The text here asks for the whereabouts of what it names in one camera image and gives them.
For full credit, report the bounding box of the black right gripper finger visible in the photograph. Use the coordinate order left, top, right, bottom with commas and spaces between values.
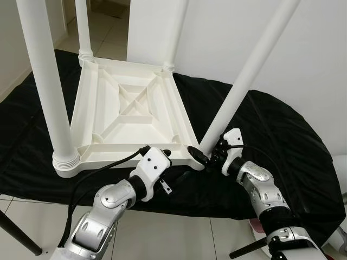
187, 145, 211, 166

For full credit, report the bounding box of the white plastic table top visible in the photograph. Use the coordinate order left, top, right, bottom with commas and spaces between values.
53, 57, 205, 178

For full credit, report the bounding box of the white plastic table leg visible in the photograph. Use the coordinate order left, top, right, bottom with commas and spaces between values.
200, 0, 302, 155
75, 0, 94, 67
16, 0, 81, 166
163, 0, 189, 72

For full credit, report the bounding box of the black tablecloth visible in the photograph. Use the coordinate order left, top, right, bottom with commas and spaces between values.
0, 49, 346, 247

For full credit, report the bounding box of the pink stool seat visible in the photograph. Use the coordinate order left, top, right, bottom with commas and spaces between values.
249, 219, 267, 235

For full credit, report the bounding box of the black metal strut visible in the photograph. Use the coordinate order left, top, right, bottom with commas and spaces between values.
229, 241, 267, 259

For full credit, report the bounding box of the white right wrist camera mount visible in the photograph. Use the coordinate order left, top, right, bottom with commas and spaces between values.
221, 129, 245, 175

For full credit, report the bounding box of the white door frame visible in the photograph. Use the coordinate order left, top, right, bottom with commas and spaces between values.
61, 0, 76, 33

